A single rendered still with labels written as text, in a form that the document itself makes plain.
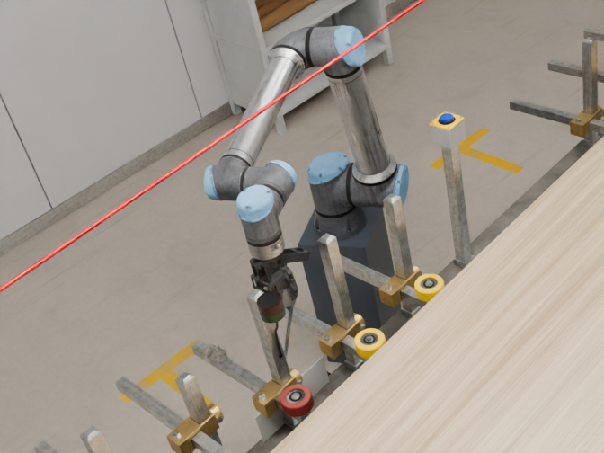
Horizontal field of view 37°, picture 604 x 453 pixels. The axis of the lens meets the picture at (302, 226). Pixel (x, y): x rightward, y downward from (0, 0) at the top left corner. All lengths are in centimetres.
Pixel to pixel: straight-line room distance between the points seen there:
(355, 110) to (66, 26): 221
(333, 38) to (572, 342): 107
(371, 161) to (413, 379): 92
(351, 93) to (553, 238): 72
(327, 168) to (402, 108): 201
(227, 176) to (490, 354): 79
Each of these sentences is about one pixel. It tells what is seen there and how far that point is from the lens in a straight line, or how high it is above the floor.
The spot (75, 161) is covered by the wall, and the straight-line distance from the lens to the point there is 489.
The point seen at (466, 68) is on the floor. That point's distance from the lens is 534.
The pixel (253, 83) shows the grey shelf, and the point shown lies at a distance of 502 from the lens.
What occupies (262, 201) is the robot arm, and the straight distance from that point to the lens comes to 216.
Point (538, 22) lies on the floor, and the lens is 575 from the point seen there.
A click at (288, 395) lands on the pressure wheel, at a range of 230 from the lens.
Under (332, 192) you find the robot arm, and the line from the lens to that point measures 310.
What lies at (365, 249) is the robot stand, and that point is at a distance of 316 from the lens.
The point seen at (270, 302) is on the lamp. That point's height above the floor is 117.
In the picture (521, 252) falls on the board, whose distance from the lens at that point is 258.
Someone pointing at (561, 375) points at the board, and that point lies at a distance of 225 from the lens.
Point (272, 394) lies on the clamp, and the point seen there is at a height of 87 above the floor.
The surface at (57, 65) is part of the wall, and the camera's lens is 470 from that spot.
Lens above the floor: 257
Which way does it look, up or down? 36 degrees down
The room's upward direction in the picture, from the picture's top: 14 degrees counter-clockwise
